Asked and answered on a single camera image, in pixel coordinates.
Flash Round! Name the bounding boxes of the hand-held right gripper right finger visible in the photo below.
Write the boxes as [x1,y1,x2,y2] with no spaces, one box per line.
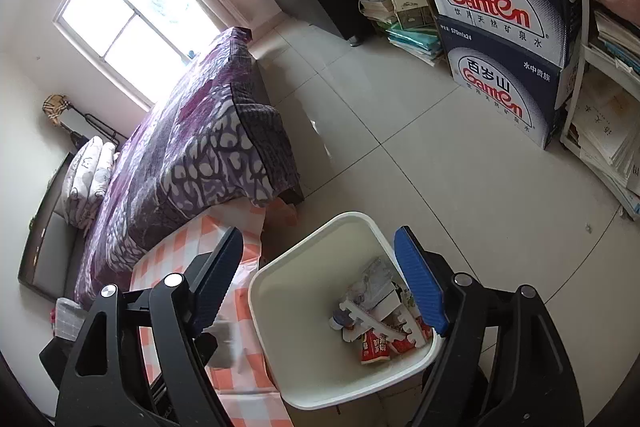
[394,226,585,427]

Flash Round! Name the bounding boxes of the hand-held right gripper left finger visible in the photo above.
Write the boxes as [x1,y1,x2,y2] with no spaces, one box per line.
[54,227,245,427]

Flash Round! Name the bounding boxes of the white plastic waste bin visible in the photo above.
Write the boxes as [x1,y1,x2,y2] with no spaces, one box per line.
[247,211,446,410]

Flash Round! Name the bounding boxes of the grey crumpled wrapper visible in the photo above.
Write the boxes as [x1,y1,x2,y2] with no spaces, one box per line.
[345,257,401,313]

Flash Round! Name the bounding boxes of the orange white checked tablecloth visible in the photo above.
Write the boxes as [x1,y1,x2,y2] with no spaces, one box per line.
[129,202,296,427]

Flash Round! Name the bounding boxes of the white foam puzzle piece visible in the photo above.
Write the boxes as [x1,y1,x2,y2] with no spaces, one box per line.
[341,294,426,344]

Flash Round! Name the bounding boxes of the purple patterned blanket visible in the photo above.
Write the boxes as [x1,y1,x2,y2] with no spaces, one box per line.
[74,27,303,308]

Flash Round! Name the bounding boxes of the grey checked storage box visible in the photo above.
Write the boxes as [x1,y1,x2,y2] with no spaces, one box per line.
[54,298,90,342]

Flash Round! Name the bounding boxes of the white patterned pillows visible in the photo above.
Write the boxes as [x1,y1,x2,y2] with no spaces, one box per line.
[54,136,121,230]

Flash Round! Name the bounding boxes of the dark bed headboard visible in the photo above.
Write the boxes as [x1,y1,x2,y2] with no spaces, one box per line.
[17,151,86,303]

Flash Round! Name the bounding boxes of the black metal rack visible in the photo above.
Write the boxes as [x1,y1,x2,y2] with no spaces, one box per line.
[57,104,128,148]

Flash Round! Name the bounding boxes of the stack of teal folders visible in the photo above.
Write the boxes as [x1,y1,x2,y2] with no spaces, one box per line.
[385,24,446,66]

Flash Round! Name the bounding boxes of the stack of white papers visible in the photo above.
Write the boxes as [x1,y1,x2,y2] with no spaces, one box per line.
[567,82,640,208]

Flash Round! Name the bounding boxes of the plaid bag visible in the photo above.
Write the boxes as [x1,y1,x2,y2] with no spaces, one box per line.
[42,94,71,126]

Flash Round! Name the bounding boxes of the white box with green print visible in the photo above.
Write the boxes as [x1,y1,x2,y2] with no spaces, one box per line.
[387,0,435,30]

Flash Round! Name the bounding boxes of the white framed window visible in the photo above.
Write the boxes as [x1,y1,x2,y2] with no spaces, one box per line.
[54,0,226,108]

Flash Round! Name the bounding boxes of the dark storage bench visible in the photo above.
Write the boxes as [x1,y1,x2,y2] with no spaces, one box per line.
[275,0,373,45]

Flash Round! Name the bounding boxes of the books on white rack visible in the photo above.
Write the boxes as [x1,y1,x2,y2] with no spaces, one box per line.
[592,7,640,75]

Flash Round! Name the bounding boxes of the white shelf rack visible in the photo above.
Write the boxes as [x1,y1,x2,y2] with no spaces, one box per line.
[560,0,640,220]

